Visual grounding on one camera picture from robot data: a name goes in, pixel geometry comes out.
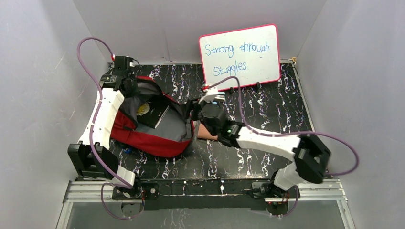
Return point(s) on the aluminium frame rail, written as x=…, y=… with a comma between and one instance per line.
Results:
x=329, y=190

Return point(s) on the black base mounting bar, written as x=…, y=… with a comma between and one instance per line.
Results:
x=253, y=194

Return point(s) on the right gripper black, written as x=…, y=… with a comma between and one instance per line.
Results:
x=204, y=104

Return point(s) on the red student backpack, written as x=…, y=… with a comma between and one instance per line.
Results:
x=171, y=137

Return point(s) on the whiteboard with pink frame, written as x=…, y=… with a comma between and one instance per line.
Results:
x=249, y=54

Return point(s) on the black hardcover book gold emblem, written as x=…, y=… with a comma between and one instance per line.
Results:
x=152, y=112

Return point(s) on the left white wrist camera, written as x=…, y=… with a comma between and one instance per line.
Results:
x=123, y=63

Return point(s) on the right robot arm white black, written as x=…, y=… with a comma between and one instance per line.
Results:
x=308, y=155

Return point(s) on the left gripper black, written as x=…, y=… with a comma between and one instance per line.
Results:
x=133, y=87

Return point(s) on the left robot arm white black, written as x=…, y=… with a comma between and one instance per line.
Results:
x=91, y=155

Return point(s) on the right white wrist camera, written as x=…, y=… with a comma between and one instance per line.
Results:
x=210, y=92

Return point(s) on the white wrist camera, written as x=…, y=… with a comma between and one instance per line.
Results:
x=210, y=92
x=123, y=63

